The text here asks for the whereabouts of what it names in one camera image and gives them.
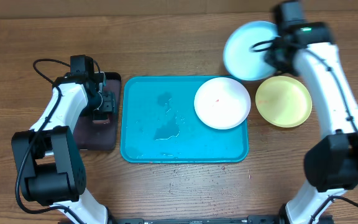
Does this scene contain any pink cleaning sponge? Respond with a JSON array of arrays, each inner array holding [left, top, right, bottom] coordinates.
[[93, 118, 110, 125]]

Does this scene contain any light blue plate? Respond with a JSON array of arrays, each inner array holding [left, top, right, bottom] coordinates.
[[223, 21, 278, 81]]

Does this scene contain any yellow green plate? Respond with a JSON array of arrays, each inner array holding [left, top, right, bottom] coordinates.
[[255, 76, 313, 128]]

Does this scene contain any white plate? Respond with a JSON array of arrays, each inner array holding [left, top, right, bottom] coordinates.
[[194, 77, 251, 129]]

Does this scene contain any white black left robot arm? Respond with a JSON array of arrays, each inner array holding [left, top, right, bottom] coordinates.
[[11, 55, 121, 223]]

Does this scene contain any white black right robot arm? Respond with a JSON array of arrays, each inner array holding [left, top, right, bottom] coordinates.
[[265, 1, 358, 223]]

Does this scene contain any black water tray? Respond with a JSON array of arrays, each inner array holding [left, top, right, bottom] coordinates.
[[73, 72, 121, 151]]

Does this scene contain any teal serving tray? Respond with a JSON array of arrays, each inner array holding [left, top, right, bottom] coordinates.
[[120, 76, 249, 164]]

